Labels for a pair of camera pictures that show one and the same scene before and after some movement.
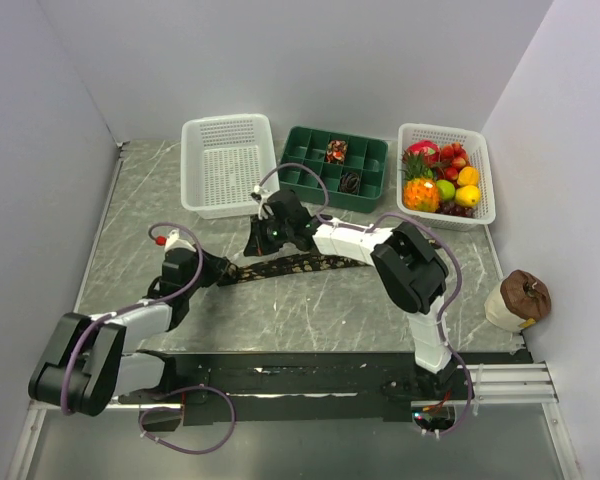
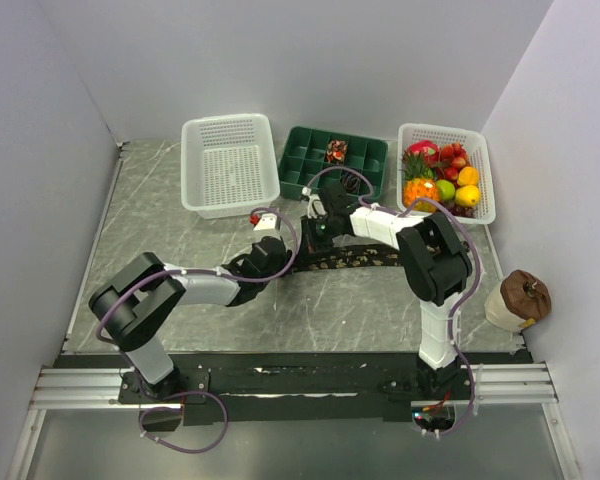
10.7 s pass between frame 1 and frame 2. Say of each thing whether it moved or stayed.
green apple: stayed
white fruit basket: stayed
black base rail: stayed
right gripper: moved
